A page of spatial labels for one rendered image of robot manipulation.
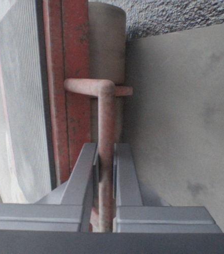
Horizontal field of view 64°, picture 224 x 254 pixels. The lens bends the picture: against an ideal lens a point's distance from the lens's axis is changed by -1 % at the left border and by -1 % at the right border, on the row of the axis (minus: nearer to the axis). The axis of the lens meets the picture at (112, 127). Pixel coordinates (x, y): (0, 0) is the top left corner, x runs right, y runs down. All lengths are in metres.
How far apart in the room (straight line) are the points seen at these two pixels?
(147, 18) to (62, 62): 0.14
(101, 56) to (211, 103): 0.13
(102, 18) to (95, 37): 0.02
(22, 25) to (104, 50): 0.08
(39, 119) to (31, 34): 0.08
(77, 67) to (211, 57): 0.13
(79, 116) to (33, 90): 0.05
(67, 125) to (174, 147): 0.13
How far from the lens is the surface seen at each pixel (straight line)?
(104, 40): 0.22
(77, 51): 0.18
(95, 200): 0.27
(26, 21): 0.20
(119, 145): 0.15
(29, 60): 0.20
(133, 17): 0.29
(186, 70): 0.21
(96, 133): 0.23
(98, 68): 0.22
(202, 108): 0.21
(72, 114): 0.18
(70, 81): 0.16
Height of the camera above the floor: 0.20
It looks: 38 degrees down
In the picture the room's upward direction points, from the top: 102 degrees counter-clockwise
